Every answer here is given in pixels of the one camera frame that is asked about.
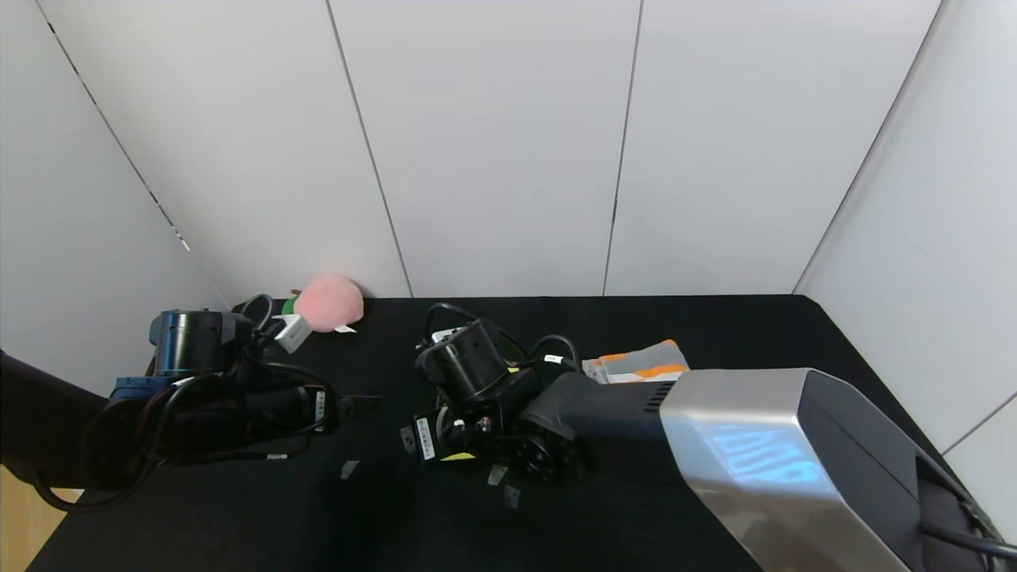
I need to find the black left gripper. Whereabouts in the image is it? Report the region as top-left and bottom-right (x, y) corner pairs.
(245, 384), (385, 435)

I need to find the grey towel with orange marks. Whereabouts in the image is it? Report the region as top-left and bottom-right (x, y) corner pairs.
(582, 339), (690, 385)

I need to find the pink plush peach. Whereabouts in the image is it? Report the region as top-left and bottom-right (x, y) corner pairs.
(282, 274), (365, 334)

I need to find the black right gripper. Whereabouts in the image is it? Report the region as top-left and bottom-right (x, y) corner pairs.
(400, 406), (456, 463)

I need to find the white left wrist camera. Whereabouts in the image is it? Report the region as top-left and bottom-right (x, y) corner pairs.
(273, 314), (313, 354)

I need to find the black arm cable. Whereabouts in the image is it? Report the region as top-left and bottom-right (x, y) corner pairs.
(238, 357), (338, 462)
(420, 303), (509, 350)

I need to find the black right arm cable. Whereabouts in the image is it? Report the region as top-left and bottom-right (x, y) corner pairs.
(420, 303), (509, 350)

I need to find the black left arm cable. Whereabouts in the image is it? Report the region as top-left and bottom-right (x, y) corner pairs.
(238, 357), (338, 462)

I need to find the yellow towel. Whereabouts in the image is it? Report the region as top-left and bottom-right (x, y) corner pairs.
(439, 364), (525, 462)

